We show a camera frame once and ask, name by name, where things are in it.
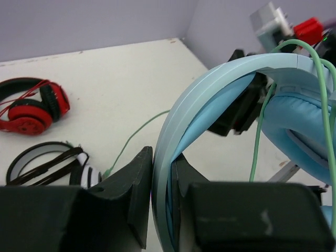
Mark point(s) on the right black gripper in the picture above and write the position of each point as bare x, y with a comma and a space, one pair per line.
244, 110

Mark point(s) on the red headphones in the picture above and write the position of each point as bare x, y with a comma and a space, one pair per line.
42, 103

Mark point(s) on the light blue headphones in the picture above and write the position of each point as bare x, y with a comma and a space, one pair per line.
291, 94

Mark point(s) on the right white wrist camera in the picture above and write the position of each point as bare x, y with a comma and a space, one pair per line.
271, 27

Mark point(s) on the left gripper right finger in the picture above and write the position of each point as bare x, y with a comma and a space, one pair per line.
243, 216

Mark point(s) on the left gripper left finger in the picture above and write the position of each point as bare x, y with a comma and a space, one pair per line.
111, 216

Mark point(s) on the white black headphones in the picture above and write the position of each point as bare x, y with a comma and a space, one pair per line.
80, 171

